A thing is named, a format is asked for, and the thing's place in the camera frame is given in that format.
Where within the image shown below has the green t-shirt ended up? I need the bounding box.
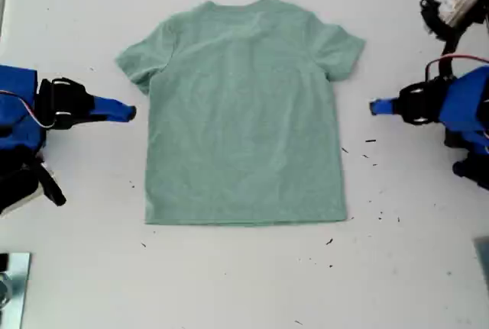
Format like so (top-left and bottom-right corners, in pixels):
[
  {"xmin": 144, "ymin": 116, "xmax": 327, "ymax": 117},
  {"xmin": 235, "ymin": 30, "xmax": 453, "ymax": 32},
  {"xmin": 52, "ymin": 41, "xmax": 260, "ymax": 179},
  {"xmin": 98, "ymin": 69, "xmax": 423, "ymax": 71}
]
[{"xmin": 114, "ymin": 0, "xmax": 367, "ymax": 227}]

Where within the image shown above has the shiny steel plate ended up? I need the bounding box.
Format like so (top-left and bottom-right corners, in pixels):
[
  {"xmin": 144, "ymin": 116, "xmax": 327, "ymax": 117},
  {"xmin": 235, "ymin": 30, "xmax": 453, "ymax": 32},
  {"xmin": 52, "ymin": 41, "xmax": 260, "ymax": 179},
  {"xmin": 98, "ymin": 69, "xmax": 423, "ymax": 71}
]
[{"xmin": 0, "ymin": 251, "xmax": 32, "ymax": 329}]

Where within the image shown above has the arm's red white wire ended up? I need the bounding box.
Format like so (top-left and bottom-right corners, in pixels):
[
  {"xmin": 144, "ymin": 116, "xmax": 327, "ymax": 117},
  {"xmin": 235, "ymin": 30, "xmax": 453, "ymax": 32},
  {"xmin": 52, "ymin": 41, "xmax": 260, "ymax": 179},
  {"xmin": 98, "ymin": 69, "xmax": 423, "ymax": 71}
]
[
  {"xmin": 0, "ymin": 90, "xmax": 58, "ymax": 130},
  {"xmin": 425, "ymin": 53, "xmax": 489, "ymax": 82}
]

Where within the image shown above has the arm's black camera stalk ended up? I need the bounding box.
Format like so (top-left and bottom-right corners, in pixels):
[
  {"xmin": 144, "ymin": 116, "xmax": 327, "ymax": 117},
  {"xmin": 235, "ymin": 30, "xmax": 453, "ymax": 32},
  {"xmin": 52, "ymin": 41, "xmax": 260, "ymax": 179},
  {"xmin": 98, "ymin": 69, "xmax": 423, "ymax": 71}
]
[{"xmin": 439, "ymin": 29, "xmax": 465, "ymax": 78}]

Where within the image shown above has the arm's camera box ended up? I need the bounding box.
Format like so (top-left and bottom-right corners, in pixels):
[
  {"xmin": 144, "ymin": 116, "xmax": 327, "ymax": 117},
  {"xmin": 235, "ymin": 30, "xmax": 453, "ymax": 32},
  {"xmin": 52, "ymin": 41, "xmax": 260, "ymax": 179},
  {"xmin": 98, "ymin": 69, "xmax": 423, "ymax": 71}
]
[
  {"xmin": 0, "ymin": 153, "xmax": 66, "ymax": 218},
  {"xmin": 419, "ymin": 0, "xmax": 489, "ymax": 42}
]

